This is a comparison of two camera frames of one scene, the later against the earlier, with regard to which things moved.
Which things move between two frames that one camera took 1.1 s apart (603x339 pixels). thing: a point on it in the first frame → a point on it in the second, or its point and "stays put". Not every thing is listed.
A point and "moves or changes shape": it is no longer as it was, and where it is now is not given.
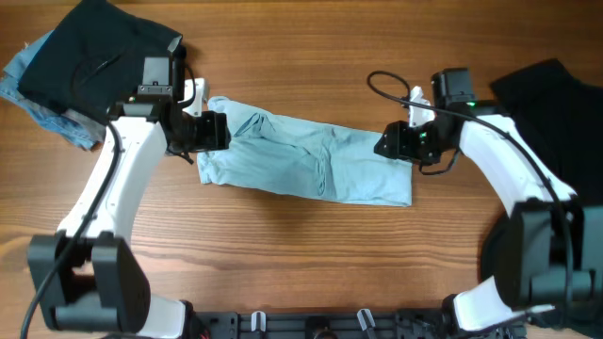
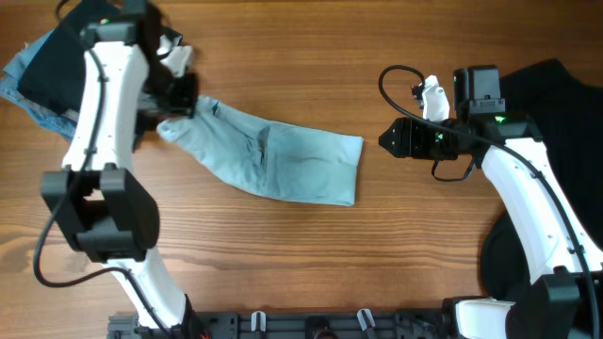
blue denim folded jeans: (50, 117) stays put
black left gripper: (218, 134) → (185, 104)
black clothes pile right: (560, 116) stays put
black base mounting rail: (321, 325) stays put
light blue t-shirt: (271, 152) moves or changes shape
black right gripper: (394, 135) stays put
